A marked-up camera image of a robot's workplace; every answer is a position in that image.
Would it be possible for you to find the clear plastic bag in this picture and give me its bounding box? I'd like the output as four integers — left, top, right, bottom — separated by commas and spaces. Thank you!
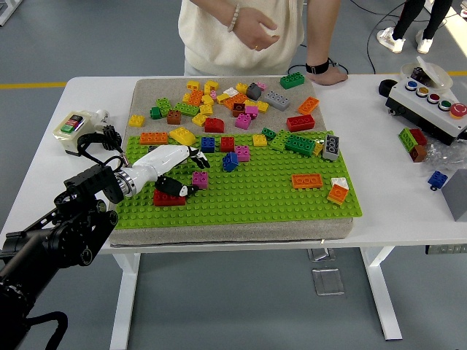
422, 140, 467, 174

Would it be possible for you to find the red two-by-four brick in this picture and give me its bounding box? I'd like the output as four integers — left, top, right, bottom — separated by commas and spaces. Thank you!
153, 189, 187, 207
286, 114, 316, 133

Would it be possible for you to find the bead bracelet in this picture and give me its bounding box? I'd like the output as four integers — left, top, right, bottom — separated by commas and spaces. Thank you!
227, 3, 241, 34

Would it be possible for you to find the white table leg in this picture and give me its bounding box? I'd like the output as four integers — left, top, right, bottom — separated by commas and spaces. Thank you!
109, 252, 142, 350
359, 246, 404, 342

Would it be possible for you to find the dark grey sloped brick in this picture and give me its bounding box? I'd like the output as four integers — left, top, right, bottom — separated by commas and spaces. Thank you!
245, 82, 263, 101

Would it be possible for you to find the orange and yellow brick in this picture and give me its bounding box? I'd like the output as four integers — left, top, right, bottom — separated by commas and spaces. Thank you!
326, 184, 347, 204

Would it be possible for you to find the white desk frame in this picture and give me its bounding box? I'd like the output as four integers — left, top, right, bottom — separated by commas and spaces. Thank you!
0, 0, 20, 27

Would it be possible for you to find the clear plastic container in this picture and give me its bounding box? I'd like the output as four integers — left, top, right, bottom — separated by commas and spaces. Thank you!
400, 55, 454, 92

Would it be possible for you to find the table height control panel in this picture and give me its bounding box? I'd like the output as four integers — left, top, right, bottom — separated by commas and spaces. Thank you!
425, 244, 467, 255

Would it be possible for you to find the large clear plastic case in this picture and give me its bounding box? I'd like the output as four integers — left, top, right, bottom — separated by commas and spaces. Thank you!
312, 268, 346, 296

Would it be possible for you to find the person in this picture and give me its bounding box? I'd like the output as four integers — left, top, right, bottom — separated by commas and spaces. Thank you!
177, 0, 342, 77

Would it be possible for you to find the green studded baseplate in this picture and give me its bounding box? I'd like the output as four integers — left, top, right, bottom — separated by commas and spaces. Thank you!
115, 130, 366, 230

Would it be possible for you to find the person's right hand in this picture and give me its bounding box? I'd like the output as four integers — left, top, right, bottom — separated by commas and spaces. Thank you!
232, 7, 281, 52

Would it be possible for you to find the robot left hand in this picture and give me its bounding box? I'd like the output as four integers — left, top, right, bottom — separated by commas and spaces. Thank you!
126, 144, 212, 198

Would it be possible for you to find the black ring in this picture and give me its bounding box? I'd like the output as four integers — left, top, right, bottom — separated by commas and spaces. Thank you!
378, 79, 398, 98

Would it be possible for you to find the black wristband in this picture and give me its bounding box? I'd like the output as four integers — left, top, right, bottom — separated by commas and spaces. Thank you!
305, 60, 331, 76

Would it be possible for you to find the magenta two-by-two brick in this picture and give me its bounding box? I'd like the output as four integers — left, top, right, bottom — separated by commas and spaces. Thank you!
235, 112, 253, 131

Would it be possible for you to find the lime green two-by-four brick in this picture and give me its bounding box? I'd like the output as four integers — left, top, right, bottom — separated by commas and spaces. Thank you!
173, 101, 201, 117

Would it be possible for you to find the blue brick with keyring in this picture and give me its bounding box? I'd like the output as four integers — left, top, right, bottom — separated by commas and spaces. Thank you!
427, 170, 449, 191

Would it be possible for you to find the large orange brick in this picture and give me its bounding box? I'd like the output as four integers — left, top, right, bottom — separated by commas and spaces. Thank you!
222, 93, 250, 110

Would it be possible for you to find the small clear plastic case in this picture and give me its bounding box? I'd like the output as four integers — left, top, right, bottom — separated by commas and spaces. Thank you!
307, 247, 331, 262

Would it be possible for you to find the red curved brick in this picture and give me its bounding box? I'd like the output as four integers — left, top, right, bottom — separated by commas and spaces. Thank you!
204, 117, 225, 133

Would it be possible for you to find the person's left hand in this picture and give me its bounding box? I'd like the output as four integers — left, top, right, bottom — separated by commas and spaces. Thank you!
309, 68, 350, 87

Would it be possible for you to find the white push-button control box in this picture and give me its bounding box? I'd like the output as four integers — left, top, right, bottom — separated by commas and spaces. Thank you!
385, 78, 467, 146

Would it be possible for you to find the black floor cable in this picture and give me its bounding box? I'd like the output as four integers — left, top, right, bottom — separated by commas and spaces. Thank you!
366, 0, 406, 75
287, 60, 350, 77

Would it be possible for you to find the grey box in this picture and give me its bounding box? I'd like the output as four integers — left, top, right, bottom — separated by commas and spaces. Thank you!
440, 168, 467, 222

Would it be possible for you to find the black gear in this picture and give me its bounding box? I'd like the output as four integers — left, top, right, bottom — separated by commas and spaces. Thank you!
101, 125, 123, 150

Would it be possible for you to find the grey two-by-four brick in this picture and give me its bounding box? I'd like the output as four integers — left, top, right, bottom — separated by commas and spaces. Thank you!
263, 90, 291, 112
321, 133, 341, 161

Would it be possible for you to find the yellow curved brick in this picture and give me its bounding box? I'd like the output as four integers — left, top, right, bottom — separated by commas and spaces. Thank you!
169, 126, 197, 147

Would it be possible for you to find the orange two-by-four brick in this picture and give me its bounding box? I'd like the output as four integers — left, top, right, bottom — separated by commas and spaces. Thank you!
297, 96, 320, 116
139, 131, 169, 146
290, 174, 324, 190

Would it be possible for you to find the beige switch box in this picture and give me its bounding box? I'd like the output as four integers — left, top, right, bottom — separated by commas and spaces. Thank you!
53, 109, 99, 157

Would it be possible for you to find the dark green two-by-four brick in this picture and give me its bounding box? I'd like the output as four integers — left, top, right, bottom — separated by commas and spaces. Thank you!
279, 71, 306, 90
284, 133, 317, 158

